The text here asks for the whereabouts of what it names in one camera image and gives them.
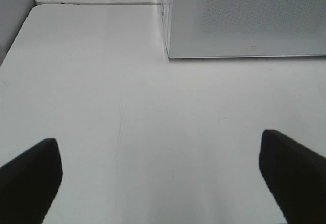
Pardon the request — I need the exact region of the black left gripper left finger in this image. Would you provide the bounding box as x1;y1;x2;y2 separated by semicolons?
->
1;138;63;223

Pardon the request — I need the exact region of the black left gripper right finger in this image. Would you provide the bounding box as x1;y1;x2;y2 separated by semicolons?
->
259;129;325;223

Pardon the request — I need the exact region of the white microwave door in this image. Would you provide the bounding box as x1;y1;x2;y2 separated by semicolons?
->
169;0;325;58

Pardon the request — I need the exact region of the white microwave oven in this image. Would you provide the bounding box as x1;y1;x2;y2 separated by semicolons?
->
160;0;173;56

